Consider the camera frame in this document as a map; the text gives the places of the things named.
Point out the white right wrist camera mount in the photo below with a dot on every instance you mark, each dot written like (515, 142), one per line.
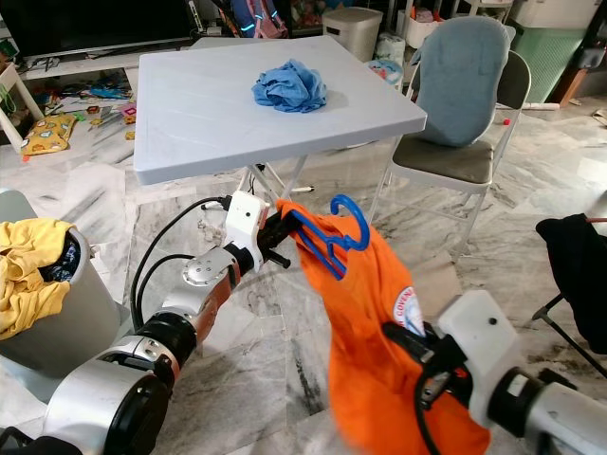
(484, 341)

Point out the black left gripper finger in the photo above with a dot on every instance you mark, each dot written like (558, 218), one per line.
(292, 234)
(290, 217)

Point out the grey folding chair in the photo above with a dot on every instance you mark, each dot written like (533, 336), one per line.
(436, 161)

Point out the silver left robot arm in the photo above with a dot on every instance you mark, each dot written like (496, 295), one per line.
(95, 408)

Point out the grey laundry basket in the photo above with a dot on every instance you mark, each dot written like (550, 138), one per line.
(81, 332)

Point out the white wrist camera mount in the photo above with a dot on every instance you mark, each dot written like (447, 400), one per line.
(245, 227)
(484, 341)

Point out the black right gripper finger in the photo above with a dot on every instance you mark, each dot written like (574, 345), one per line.
(415, 337)
(423, 359)

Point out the dark patterned garment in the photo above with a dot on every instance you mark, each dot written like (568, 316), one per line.
(68, 261)

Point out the orange shirt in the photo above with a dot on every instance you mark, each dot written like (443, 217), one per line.
(360, 370)

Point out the blue chair back cover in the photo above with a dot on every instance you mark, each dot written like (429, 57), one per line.
(463, 81)

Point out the dark navy garment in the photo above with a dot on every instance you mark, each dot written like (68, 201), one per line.
(574, 275)

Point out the crumpled blue cloth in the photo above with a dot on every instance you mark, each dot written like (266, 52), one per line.
(289, 87)

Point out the white tv bench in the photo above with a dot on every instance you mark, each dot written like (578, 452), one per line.
(104, 64)

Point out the black metal drying rack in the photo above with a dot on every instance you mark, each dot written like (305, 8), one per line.
(579, 351)

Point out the white folding table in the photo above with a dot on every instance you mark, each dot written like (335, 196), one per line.
(199, 114)

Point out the yellow toy mat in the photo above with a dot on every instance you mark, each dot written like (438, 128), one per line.
(47, 136)

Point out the green storage bin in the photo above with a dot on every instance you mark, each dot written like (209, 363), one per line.
(545, 57)

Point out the yellow shirt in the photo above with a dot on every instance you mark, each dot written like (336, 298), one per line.
(33, 280)

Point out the blue plastic hanger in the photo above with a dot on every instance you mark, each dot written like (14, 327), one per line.
(362, 227)

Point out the black television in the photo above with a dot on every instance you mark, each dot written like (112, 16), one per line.
(95, 24)

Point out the white storage box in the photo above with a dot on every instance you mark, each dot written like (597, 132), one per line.
(550, 11)

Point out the grey lidded bin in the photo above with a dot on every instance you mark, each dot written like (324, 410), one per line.
(351, 33)

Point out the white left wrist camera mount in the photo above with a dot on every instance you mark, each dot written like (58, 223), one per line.
(245, 227)

